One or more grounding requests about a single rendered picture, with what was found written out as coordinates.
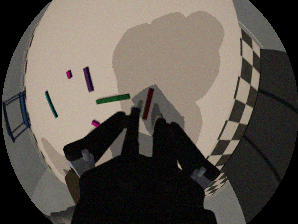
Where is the green rod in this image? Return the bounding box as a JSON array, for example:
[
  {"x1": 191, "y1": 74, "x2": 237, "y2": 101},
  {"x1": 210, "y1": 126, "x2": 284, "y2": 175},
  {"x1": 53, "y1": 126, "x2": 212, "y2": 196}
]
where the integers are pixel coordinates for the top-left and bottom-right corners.
[{"x1": 96, "y1": 94, "x2": 130, "y2": 105}]

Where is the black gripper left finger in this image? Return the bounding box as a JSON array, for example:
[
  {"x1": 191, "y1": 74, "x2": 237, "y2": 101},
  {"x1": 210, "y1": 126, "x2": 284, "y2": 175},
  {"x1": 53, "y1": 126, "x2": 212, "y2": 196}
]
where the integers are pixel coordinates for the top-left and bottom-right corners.
[{"x1": 63, "y1": 100, "x2": 143, "y2": 189}]

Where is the purple rod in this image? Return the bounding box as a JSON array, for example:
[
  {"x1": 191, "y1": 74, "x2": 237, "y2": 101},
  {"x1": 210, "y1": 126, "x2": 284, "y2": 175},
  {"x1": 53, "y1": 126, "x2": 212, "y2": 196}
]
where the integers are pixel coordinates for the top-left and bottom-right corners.
[{"x1": 83, "y1": 67, "x2": 94, "y2": 92}]

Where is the dark red rod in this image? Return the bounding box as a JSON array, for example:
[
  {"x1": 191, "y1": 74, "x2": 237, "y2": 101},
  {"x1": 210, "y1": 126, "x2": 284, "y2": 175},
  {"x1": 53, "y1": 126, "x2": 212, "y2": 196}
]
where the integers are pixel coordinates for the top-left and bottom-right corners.
[{"x1": 142, "y1": 88, "x2": 154, "y2": 120}]

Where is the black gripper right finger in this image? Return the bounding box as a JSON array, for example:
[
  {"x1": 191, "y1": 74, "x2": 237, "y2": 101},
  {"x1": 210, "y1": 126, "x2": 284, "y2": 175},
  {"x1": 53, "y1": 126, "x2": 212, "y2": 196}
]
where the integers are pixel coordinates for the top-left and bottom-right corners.
[{"x1": 151, "y1": 103, "x2": 220, "y2": 192}]

